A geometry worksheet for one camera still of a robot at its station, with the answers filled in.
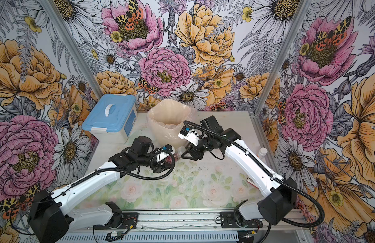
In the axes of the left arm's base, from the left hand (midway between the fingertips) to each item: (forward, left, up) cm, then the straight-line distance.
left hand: (170, 163), depth 77 cm
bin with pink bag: (+33, +5, -3) cm, 34 cm away
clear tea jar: (-1, 0, +6) cm, 7 cm away
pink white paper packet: (-6, -43, -12) cm, 45 cm away
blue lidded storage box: (+31, +39, +1) cm, 50 cm away
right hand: (+1, -9, +8) cm, 12 cm away
